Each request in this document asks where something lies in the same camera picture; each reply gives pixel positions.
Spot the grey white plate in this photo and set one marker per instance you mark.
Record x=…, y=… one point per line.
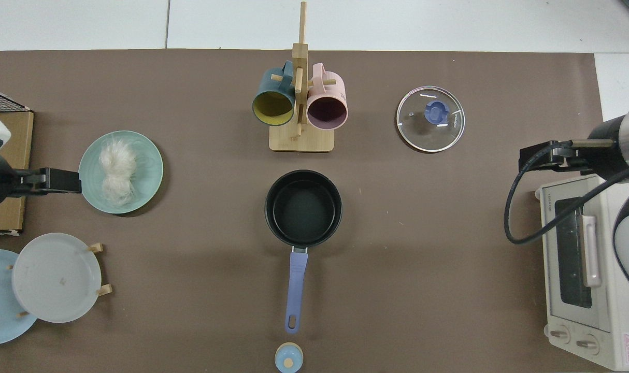
x=55, y=277

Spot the pale green plate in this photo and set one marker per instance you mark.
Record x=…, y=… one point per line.
x=148, y=181

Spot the brown table cloth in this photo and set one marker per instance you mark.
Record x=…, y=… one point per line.
x=423, y=233

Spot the wooden plate rack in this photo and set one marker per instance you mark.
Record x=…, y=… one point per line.
x=96, y=247

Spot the pale toaster oven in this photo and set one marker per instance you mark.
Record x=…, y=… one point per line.
x=573, y=269

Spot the wooden cup stand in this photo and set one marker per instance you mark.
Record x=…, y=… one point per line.
x=301, y=142

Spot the small blue round thing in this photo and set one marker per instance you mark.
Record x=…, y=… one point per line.
x=288, y=357

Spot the glass lid with blue knob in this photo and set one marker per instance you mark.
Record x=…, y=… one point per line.
x=437, y=111

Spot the pink cup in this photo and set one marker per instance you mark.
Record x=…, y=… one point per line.
x=327, y=111

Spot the dark teal cup yellow inside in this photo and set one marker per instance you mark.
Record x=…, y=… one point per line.
x=273, y=106

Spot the white vermicelli bundle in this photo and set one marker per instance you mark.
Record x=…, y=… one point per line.
x=117, y=166

